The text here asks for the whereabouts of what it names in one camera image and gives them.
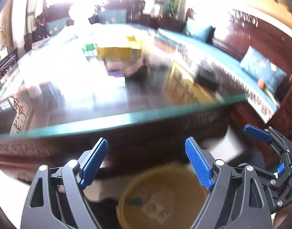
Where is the yellow cardboard box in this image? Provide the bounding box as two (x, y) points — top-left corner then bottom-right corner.
(96, 35), (142, 60)

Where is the green paper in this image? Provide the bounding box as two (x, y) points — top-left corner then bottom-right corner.
(82, 44), (97, 61)

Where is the tan round trash bin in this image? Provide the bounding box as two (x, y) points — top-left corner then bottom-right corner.
(116, 163), (208, 228)

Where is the orange tipped green stick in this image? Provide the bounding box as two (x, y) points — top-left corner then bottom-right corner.
(257, 79), (279, 106)

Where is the blue embroidered cushion near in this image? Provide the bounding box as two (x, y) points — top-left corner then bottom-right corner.
(240, 46), (286, 95)

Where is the blue embroidered cushion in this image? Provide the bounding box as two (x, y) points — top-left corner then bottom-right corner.
(183, 18), (213, 42)
(240, 46), (286, 95)

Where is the long carved wooden sofa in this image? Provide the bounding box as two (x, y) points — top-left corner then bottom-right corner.
(157, 9), (292, 136)

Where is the blue embroidered cushion far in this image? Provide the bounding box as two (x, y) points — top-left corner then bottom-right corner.
(183, 18), (213, 42)

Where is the dark wooden side cabinet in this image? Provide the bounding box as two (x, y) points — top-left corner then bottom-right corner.
(0, 48), (19, 80)

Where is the green potted plant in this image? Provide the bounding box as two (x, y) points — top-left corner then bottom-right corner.
(167, 1), (180, 18)

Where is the carved wooden back sofa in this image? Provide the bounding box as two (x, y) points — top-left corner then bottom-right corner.
(24, 0), (145, 51)

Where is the teal cushion back left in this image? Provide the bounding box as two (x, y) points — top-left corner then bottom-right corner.
(46, 18), (67, 36)

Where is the teal cushion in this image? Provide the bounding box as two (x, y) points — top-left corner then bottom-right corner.
(98, 9), (127, 24)
(46, 18), (67, 36)

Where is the teal cushion back right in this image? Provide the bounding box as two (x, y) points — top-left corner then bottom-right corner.
(98, 9), (127, 24)

